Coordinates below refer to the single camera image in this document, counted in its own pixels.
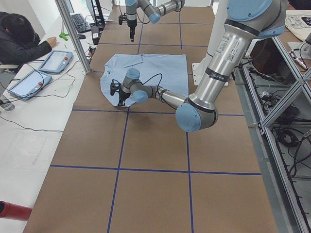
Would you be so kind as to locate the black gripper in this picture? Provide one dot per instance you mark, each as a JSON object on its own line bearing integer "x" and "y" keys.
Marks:
{"x": 123, "y": 95}
{"x": 131, "y": 26}

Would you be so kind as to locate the light blue t-shirt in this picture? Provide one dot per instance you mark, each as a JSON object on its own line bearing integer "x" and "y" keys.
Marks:
{"x": 165, "y": 70}

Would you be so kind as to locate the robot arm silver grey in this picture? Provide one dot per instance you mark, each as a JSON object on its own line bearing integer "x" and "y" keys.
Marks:
{"x": 237, "y": 23}
{"x": 154, "y": 13}

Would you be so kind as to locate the black power adapter labelled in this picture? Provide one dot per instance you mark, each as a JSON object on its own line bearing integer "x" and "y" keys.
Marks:
{"x": 95, "y": 33}

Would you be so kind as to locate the black keyboard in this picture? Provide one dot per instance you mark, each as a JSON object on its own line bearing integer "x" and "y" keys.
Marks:
{"x": 80, "y": 23}

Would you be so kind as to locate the green plastic object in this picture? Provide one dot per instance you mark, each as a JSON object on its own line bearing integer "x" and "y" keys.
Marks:
{"x": 64, "y": 36}

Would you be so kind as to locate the far blue teach pendant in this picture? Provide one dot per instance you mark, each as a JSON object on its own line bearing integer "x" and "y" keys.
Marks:
{"x": 56, "y": 61}

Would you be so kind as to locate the blue teach pendant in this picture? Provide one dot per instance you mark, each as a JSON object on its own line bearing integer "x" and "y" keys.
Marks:
{"x": 30, "y": 85}
{"x": 56, "y": 61}

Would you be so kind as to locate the near blue teach pendant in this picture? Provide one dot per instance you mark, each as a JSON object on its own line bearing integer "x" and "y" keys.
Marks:
{"x": 30, "y": 85}

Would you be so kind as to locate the person in black jacket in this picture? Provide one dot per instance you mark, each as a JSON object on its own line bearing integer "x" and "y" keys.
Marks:
{"x": 19, "y": 43}

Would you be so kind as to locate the red cylinder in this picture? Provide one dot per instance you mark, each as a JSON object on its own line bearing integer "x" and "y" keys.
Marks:
{"x": 14, "y": 211}

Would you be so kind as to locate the aluminium frame post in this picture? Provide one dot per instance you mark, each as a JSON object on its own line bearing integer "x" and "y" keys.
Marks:
{"x": 65, "y": 15}

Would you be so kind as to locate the aluminium frame rack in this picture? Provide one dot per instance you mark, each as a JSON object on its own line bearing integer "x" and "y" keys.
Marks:
{"x": 274, "y": 85}

